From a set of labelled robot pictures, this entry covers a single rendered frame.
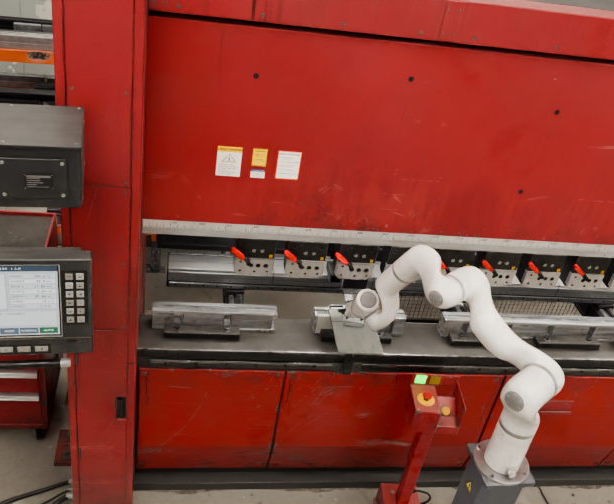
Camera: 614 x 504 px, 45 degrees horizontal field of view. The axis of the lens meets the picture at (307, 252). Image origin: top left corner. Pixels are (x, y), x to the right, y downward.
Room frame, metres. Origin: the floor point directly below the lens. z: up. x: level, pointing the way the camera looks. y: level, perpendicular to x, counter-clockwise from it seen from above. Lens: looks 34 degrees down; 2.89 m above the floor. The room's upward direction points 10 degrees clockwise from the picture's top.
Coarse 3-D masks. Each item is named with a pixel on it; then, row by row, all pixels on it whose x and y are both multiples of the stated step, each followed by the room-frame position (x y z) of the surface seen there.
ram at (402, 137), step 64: (192, 64) 2.27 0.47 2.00; (256, 64) 2.32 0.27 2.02; (320, 64) 2.37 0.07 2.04; (384, 64) 2.41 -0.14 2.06; (448, 64) 2.46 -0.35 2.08; (512, 64) 2.51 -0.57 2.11; (576, 64) 2.57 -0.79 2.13; (192, 128) 2.27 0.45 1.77; (256, 128) 2.32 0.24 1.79; (320, 128) 2.37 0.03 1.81; (384, 128) 2.42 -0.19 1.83; (448, 128) 2.48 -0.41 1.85; (512, 128) 2.53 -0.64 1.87; (576, 128) 2.59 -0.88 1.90; (192, 192) 2.28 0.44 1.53; (256, 192) 2.33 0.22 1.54; (320, 192) 2.38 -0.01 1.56; (384, 192) 2.44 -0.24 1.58; (448, 192) 2.49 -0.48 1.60; (512, 192) 2.55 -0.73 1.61; (576, 192) 2.61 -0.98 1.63
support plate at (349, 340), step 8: (336, 312) 2.42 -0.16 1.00; (336, 320) 2.37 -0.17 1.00; (336, 328) 2.32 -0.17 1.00; (344, 328) 2.33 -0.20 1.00; (352, 328) 2.33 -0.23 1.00; (360, 328) 2.34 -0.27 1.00; (368, 328) 2.35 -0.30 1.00; (336, 336) 2.27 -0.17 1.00; (344, 336) 2.28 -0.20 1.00; (352, 336) 2.28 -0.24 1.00; (360, 336) 2.29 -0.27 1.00; (368, 336) 2.30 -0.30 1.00; (376, 336) 2.31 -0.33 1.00; (336, 344) 2.23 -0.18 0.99; (344, 344) 2.23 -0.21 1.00; (352, 344) 2.24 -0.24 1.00; (360, 344) 2.25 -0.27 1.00; (368, 344) 2.25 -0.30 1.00; (376, 344) 2.26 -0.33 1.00; (344, 352) 2.18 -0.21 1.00; (352, 352) 2.19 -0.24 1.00; (360, 352) 2.20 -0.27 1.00; (368, 352) 2.21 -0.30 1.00; (376, 352) 2.22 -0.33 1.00
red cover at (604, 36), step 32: (160, 0) 2.23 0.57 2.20; (192, 0) 2.25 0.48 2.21; (224, 0) 2.27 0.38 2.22; (256, 0) 2.30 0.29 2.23; (288, 0) 2.32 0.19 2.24; (320, 0) 2.34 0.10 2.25; (352, 0) 2.36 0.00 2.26; (384, 0) 2.39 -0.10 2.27; (416, 0) 2.41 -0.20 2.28; (448, 0) 2.43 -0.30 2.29; (480, 0) 2.48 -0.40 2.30; (512, 0) 2.56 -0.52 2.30; (384, 32) 2.39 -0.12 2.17; (416, 32) 2.41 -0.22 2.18; (448, 32) 2.44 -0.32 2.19; (480, 32) 2.46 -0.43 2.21; (512, 32) 2.49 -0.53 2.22; (544, 32) 2.51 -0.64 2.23; (576, 32) 2.54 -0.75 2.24; (608, 32) 2.56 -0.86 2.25
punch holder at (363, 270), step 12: (336, 252) 2.45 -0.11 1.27; (348, 252) 2.42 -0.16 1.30; (360, 252) 2.43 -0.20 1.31; (372, 252) 2.44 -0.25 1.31; (336, 264) 2.42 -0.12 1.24; (360, 264) 2.43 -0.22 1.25; (372, 264) 2.44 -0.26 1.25; (336, 276) 2.41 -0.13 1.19; (348, 276) 2.42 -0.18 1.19; (360, 276) 2.43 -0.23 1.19
